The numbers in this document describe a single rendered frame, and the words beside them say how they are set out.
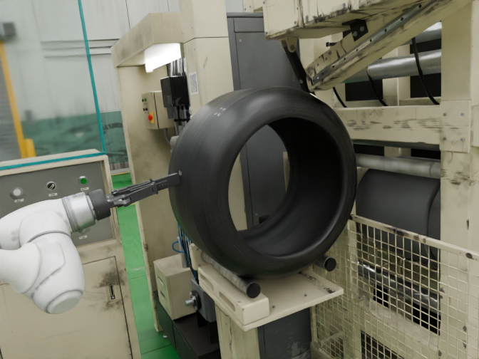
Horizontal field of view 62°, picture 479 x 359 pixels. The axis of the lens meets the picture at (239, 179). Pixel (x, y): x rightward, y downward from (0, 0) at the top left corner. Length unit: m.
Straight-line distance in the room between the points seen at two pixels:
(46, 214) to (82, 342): 0.99
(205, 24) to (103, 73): 8.87
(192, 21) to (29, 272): 0.93
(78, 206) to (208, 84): 0.65
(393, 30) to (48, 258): 1.03
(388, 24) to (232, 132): 0.54
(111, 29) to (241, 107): 9.43
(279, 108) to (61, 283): 0.67
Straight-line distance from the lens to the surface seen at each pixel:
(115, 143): 10.19
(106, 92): 10.24
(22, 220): 1.03
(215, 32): 1.46
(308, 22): 1.32
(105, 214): 1.05
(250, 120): 1.06
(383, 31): 1.27
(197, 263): 1.47
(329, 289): 1.38
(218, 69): 1.45
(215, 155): 1.02
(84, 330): 1.89
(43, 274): 0.91
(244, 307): 1.19
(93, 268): 1.79
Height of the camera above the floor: 1.45
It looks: 12 degrees down
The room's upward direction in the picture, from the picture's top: 6 degrees counter-clockwise
